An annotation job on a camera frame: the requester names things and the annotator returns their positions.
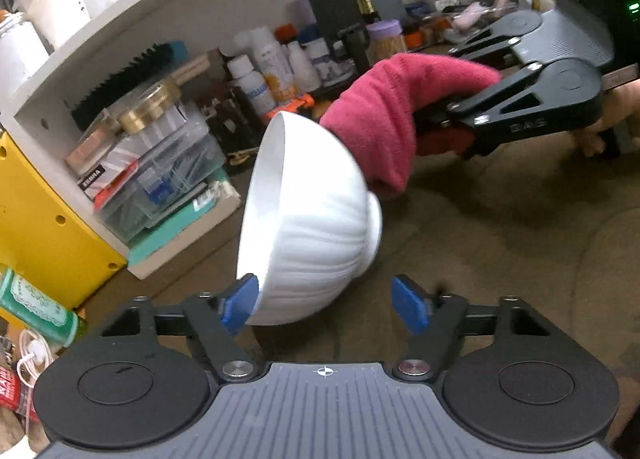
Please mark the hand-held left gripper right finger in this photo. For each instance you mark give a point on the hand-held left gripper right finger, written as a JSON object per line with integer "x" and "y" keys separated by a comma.
{"x": 410, "y": 304}

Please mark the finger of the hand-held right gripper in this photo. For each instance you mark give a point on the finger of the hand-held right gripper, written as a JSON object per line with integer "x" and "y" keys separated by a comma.
{"x": 500, "y": 36}
{"x": 500, "y": 114}

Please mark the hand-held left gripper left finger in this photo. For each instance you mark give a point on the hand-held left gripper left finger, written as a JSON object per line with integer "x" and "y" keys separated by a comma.
{"x": 240, "y": 304}

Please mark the white ribbed bowl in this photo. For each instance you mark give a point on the white ribbed bowl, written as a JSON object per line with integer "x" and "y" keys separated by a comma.
{"x": 310, "y": 239}

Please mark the pink towel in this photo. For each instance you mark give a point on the pink towel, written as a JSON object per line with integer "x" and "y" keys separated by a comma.
{"x": 380, "y": 109}

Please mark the person's right hand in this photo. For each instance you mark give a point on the person's right hand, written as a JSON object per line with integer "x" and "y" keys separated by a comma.
{"x": 622, "y": 109}

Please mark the pink device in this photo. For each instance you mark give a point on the pink device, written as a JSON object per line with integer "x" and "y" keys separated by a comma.
{"x": 475, "y": 14}

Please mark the orange jar black lid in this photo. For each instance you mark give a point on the orange jar black lid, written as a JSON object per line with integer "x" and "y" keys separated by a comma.
{"x": 413, "y": 40}

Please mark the teal book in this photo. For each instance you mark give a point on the teal book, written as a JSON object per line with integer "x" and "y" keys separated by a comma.
{"x": 175, "y": 229}

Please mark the brown desk mat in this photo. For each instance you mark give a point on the brown desk mat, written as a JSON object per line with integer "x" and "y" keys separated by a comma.
{"x": 500, "y": 239}

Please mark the toothpick jar purple lid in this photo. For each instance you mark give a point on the toothpick jar purple lid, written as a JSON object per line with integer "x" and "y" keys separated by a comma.
{"x": 387, "y": 39}

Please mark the dark bottle gold cap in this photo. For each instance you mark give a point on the dark bottle gold cap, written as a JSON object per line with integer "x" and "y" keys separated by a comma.
{"x": 369, "y": 6}

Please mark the clear plastic storage boxes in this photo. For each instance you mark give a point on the clear plastic storage boxes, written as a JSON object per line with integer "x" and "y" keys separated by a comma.
{"x": 165, "y": 179}

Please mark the black phone stand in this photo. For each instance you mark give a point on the black phone stand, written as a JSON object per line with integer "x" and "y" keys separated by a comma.
{"x": 332, "y": 4}

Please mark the small white bottle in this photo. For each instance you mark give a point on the small white bottle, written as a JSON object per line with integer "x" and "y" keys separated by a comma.
{"x": 302, "y": 69}

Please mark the green glass bottle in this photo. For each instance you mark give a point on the green glass bottle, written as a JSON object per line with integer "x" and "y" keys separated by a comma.
{"x": 35, "y": 306}

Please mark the yellow plastic box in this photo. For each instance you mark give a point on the yellow plastic box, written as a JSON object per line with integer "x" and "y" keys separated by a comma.
{"x": 45, "y": 219}

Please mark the white medicine bottle blue label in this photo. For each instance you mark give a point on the white medicine bottle blue label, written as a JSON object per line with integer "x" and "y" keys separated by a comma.
{"x": 252, "y": 86}

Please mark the gold round tin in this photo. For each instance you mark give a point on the gold round tin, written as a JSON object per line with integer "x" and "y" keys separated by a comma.
{"x": 147, "y": 106}

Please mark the white spray can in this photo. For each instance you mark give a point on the white spray can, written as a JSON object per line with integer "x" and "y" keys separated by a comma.
{"x": 272, "y": 64}

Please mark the red package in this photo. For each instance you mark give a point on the red package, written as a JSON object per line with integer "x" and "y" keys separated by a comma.
{"x": 15, "y": 391}

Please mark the white desktop shelf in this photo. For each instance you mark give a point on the white desktop shelf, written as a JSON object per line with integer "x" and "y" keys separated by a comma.
{"x": 225, "y": 4}

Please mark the white container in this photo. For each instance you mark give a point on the white container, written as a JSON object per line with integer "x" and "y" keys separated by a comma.
{"x": 20, "y": 64}

